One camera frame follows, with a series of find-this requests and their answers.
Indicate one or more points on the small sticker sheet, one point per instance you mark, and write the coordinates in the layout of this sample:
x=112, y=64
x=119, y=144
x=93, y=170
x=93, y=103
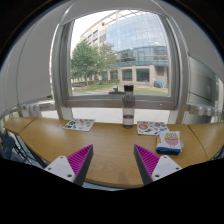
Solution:
x=79, y=124

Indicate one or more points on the glass-fronted building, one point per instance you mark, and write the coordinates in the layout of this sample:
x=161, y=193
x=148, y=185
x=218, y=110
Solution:
x=140, y=40

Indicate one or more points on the dark chair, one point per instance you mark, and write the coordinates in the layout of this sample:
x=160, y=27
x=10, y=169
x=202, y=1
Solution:
x=10, y=148

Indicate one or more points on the white rail with round knobs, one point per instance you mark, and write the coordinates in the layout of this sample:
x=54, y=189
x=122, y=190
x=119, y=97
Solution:
x=36, y=107
x=205, y=110

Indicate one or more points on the green tree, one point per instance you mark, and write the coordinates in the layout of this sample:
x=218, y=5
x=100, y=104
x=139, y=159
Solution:
x=88, y=60

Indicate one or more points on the clear bottle with black cap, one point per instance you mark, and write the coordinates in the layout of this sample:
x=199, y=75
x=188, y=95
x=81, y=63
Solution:
x=128, y=110

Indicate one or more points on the large sticker sheet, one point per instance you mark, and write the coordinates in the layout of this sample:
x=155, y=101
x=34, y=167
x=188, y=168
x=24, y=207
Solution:
x=151, y=128

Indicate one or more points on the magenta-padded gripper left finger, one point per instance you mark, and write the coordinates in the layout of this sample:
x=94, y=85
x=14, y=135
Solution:
x=63, y=167

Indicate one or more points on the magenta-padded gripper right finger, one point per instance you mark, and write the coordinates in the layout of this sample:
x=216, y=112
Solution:
x=163, y=167

